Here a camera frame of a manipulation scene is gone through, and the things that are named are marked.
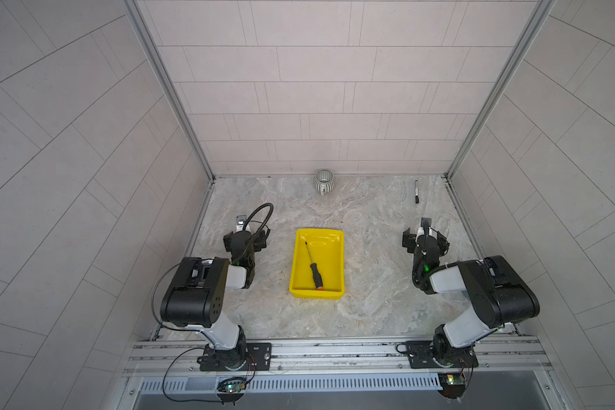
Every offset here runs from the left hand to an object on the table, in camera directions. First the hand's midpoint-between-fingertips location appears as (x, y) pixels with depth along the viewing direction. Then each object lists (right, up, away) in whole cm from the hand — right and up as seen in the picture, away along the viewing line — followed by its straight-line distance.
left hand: (249, 226), depth 95 cm
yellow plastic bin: (+26, -13, -6) cm, 30 cm away
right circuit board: (+63, -39, -27) cm, 79 cm away
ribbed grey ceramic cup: (+28, +18, +13) cm, 36 cm away
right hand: (+65, 0, -1) cm, 65 cm away
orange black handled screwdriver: (+26, -16, -11) cm, 32 cm away
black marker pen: (+68, +10, +14) cm, 70 cm away
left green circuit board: (+4, -39, -30) cm, 49 cm away
